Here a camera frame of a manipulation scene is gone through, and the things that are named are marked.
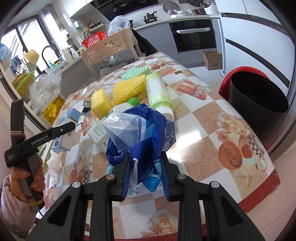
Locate white bottle green cap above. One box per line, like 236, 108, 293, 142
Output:
88, 97, 140, 152

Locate blue plastic bag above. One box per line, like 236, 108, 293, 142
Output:
106, 103, 176, 198

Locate yellow white sponge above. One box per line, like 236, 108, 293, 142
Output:
91, 89, 113, 119

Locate light green lotion bottle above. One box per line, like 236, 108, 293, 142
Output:
145, 72, 175, 122

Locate yellow foam fruit net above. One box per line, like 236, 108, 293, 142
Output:
112, 74, 145, 105

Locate black trash bin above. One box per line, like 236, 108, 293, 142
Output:
229, 71, 289, 145

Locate person's left hand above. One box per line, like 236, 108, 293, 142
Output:
9, 157, 46, 203

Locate small blue white box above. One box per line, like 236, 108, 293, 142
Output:
52, 120, 76, 153

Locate gold foil bag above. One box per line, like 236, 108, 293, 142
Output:
42, 95, 65, 124

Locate patterned tablecloth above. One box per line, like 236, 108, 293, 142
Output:
54, 52, 280, 240

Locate green wavy sponge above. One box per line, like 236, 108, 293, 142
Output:
121, 66, 151, 80

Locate cardboard box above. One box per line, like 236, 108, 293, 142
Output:
202, 50, 222, 70

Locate red plastic basket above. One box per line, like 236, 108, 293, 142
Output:
82, 31, 107, 48

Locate black built-in oven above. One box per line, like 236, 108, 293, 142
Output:
169, 19, 216, 53

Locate white refrigerator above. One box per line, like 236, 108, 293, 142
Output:
216, 1, 295, 94

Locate black cooking pot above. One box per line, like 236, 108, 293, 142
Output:
143, 11, 158, 24

